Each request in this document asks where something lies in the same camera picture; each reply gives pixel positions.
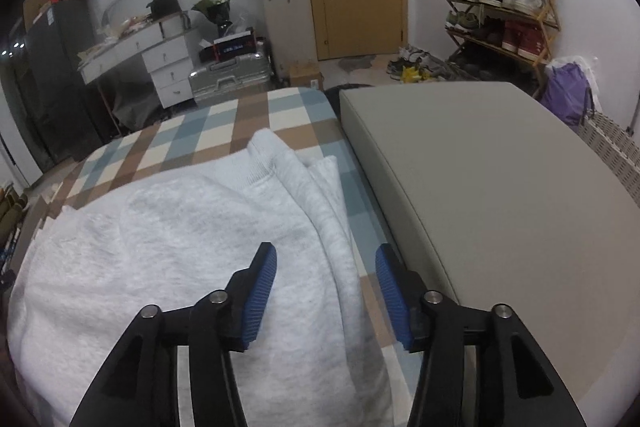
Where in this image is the black box with red stripe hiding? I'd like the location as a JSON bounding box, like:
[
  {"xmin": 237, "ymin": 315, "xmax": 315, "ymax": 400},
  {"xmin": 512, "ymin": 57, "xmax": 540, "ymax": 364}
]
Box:
[{"xmin": 200, "ymin": 33, "xmax": 258, "ymax": 62}]

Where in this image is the white desk with drawers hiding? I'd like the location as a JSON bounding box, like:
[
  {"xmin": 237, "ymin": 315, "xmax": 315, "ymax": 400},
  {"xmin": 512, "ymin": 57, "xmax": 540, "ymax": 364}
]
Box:
[{"xmin": 77, "ymin": 11, "xmax": 193, "ymax": 108}]

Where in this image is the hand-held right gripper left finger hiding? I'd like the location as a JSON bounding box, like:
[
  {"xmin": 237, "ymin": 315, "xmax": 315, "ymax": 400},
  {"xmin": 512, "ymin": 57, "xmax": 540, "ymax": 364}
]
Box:
[{"xmin": 70, "ymin": 242, "xmax": 278, "ymax": 427}]

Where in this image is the desk clutter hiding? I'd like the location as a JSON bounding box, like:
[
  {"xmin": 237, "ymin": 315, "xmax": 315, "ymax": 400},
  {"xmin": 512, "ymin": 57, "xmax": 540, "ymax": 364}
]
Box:
[{"xmin": 77, "ymin": 14, "xmax": 156, "ymax": 58}]

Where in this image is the small cardboard box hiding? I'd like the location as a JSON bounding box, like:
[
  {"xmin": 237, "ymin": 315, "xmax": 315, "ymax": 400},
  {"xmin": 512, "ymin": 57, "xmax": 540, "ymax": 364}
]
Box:
[{"xmin": 289, "ymin": 64, "xmax": 323, "ymax": 90}]

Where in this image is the bamboo shoe rack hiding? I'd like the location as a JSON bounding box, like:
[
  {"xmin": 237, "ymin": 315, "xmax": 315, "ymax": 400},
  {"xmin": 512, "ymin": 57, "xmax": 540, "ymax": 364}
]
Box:
[{"xmin": 442, "ymin": 0, "xmax": 563, "ymax": 72}]

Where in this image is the clear plastic bag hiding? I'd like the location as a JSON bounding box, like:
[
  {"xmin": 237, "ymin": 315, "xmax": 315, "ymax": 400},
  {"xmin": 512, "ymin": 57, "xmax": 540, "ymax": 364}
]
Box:
[{"xmin": 232, "ymin": 13, "xmax": 257, "ymax": 35}]

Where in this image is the grey floor rag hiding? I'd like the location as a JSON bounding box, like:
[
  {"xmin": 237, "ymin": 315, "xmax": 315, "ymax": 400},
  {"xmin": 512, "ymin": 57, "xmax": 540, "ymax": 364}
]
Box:
[{"xmin": 337, "ymin": 54, "xmax": 378, "ymax": 72}]

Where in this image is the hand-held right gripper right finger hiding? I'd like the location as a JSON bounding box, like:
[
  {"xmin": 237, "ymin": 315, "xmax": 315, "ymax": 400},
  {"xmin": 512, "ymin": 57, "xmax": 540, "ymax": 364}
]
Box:
[{"xmin": 375, "ymin": 243, "xmax": 588, "ymax": 427}]

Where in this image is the black wardrobe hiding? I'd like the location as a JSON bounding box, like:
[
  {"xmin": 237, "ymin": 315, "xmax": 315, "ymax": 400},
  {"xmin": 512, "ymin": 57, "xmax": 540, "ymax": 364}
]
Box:
[{"xmin": 12, "ymin": 0, "xmax": 108, "ymax": 172}]

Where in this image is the purple bag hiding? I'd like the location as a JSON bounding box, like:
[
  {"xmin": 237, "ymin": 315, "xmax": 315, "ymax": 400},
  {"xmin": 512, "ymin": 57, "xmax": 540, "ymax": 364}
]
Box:
[{"xmin": 540, "ymin": 62, "xmax": 596, "ymax": 125}]

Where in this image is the flower bouquet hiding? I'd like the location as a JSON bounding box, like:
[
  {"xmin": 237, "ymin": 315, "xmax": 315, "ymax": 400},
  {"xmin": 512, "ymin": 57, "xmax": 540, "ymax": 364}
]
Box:
[{"xmin": 192, "ymin": 0, "xmax": 233, "ymax": 28}]

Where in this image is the silver suitcase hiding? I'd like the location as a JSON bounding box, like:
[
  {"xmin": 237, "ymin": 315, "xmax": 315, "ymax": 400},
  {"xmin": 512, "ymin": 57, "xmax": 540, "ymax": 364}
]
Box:
[{"xmin": 187, "ymin": 52, "xmax": 273, "ymax": 105}]

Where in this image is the white wicker basket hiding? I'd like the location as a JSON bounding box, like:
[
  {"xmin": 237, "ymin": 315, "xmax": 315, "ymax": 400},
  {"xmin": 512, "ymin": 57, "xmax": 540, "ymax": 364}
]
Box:
[{"xmin": 577, "ymin": 112, "xmax": 640, "ymax": 208}]

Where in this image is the white cabinet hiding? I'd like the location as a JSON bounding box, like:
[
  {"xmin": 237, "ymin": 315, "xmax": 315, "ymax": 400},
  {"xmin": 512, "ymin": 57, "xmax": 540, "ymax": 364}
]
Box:
[{"xmin": 261, "ymin": 0, "xmax": 318, "ymax": 82}]

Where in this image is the checked bed sheet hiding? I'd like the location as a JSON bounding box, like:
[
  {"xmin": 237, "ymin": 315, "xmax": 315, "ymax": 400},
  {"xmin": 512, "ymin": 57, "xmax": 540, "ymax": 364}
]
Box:
[{"xmin": 30, "ymin": 87, "xmax": 426, "ymax": 427}]

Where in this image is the pile of sneakers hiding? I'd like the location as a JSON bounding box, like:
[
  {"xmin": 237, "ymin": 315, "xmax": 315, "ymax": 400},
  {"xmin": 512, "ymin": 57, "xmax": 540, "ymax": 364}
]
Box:
[{"xmin": 387, "ymin": 46, "xmax": 451, "ymax": 82}]

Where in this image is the arched desk mirror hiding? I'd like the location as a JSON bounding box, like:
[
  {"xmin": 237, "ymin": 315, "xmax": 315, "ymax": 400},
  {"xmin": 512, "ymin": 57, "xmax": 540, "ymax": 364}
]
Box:
[{"xmin": 102, "ymin": 0, "xmax": 153, "ymax": 28}]

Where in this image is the dark plastic bag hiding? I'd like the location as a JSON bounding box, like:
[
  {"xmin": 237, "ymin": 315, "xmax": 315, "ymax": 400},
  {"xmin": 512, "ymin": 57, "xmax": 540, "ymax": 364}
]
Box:
[{"xmin": 100, "ymin": 97, "xmax": 163, "ymax": 132}]

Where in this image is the light grey sweatshirt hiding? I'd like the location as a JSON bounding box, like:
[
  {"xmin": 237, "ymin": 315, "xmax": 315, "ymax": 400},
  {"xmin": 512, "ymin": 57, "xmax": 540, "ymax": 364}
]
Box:
[{"xmin": 7, "ymin": 128, "xmax": 396, "ymax": 427}]

